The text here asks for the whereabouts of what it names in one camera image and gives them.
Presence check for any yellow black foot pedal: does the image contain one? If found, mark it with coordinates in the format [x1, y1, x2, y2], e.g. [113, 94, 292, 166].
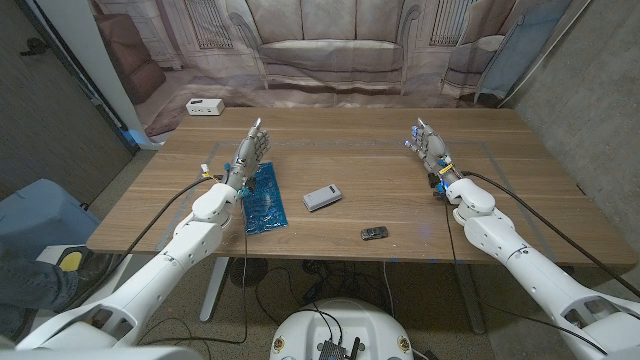
[55, 248, 89, 274]

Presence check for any black torso electronics module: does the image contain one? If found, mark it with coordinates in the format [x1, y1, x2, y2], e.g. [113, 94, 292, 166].
[316, 337, 362, 360]

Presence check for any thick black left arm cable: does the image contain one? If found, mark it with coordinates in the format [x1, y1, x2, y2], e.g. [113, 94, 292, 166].
[59, 174, 224, 314]

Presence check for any person leg in jeans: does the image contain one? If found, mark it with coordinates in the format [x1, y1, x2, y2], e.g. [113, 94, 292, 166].
[0, 239, 121, 341]

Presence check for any thin black left wrist cable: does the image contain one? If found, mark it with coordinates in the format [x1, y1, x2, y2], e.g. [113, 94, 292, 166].
[137, 197, 250, 347]

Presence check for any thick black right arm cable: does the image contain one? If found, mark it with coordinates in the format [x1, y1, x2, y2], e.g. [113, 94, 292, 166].
[460, 170, 640, 300]

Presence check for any white power box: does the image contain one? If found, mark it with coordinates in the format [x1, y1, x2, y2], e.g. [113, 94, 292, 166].
[185, 97, 226, 117]

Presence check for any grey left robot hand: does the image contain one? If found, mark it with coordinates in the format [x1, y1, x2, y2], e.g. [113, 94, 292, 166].
[224, 117, 272, 191]

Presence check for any black door handle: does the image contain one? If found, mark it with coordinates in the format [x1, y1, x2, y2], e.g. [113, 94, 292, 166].
[19, 37, 51, 57]

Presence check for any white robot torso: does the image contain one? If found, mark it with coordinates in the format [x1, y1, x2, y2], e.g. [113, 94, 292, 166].
[269, 298, 415, 360]

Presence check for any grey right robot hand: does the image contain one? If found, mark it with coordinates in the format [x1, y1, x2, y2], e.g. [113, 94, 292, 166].
[404, 117, 464, 187]

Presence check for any blue gel pad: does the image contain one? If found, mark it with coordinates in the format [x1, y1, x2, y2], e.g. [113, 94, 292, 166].
[241, 160, 290, 236]

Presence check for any black floor cable bundle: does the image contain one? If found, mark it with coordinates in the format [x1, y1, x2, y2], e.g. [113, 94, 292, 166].
[253, 258, 396, 327]

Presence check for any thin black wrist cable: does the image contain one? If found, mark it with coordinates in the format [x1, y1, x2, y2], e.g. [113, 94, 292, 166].
[137, 197, 250, 347]
[443, 197, 609, 356]

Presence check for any grey table leg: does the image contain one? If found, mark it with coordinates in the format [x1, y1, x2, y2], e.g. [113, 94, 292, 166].
[452, 262, 486, 335]

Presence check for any white pillar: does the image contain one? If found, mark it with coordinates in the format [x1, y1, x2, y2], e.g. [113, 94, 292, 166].
[34, 0, 164, 151]

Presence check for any black round floor fan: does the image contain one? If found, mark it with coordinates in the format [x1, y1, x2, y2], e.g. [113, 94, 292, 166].
[229, 257, 269, 289]

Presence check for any printed sofa backdrop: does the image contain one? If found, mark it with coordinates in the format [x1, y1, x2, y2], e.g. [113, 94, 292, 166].
[89, 0, 576, 139]

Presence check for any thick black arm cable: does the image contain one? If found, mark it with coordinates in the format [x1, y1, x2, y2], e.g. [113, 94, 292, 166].
[460, 170, 640, 300]
[59, 174, 224, 314]

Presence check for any blue covered seat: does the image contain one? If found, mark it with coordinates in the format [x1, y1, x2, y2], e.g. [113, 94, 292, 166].
[0, 178, 101, 251]

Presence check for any white table leg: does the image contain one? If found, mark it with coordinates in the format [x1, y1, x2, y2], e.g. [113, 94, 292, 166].
[199, 257, 231, 324]

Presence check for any silver rectangular device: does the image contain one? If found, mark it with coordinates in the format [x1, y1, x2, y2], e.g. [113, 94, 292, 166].
[302, 183, 344, 213]

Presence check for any dark toy car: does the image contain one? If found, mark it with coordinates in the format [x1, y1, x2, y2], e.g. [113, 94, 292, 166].
[360, 225, 390, 242]

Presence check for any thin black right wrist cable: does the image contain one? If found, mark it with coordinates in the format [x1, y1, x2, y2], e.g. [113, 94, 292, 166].
[443, 197, 609, 356]

